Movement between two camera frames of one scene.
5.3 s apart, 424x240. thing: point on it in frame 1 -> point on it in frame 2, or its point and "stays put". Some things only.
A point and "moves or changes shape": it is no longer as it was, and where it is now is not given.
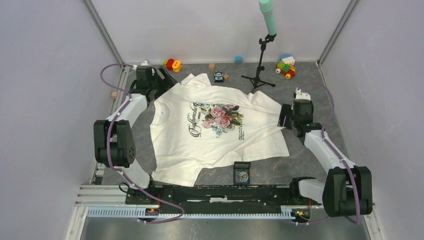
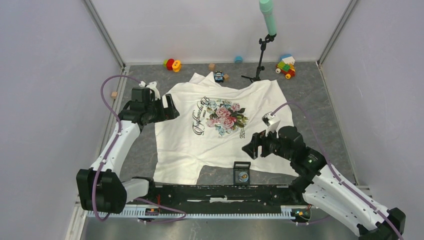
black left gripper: (168, 81) -> (166, 113)
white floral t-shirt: (194, 125) moves or changes shape
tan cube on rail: (114, 95) stays put
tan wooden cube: (211, 67) stays put
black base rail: (222, 199) stays put
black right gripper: (286, 110) -> (258, 139)
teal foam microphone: (266, 7) stays put
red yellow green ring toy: (171, 64) stays put
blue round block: (238, 59) stays put
